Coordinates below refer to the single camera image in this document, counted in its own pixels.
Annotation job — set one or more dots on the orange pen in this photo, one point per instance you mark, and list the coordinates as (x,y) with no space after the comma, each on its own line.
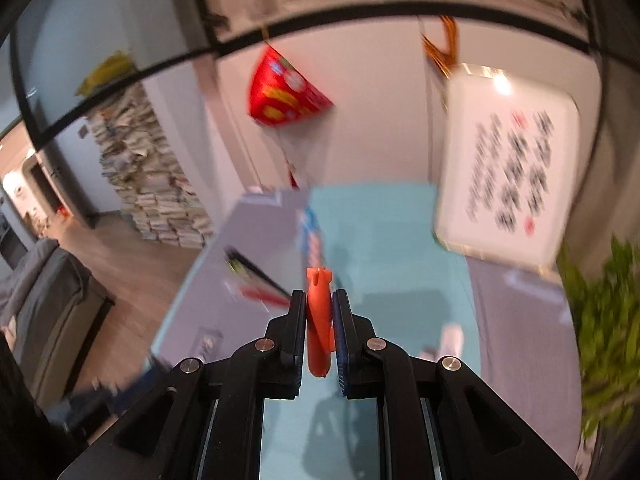
(319,310)

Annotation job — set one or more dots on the framed calligraphy picture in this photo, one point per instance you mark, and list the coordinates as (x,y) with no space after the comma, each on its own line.
(500,160)

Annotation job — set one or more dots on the red hanging ornament bag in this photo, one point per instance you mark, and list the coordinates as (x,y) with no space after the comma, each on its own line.
(285,95)

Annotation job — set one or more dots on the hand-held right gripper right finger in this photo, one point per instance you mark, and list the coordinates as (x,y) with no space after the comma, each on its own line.
(341,330)

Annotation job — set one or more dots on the teal desk mat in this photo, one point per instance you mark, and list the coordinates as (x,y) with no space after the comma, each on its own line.
(390,240)

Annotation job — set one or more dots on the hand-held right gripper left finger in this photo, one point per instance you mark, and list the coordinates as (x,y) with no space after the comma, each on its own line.
(298,320)

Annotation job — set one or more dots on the grey sofa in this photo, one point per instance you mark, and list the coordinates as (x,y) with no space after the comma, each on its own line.
(45,310)

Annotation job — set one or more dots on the stack of papers and books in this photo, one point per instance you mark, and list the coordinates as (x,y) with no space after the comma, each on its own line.
(145,185)

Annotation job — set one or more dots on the pink checkered pen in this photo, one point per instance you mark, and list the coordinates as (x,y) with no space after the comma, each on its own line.
(311,235)

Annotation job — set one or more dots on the grey desk mat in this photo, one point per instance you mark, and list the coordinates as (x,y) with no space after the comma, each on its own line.
(525,335)

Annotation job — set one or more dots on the green leafy plant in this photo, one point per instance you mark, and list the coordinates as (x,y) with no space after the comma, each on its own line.
(610,335)

